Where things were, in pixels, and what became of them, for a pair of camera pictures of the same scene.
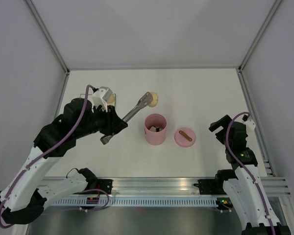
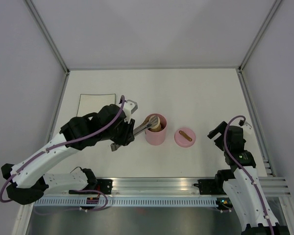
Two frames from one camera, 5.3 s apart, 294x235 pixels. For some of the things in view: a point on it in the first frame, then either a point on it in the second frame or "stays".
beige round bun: x=111 y=99 to x=157 y=128
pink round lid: x=181 y=140 stays
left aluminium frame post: x=47 y=35 stays
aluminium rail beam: x=274 y=186 stays
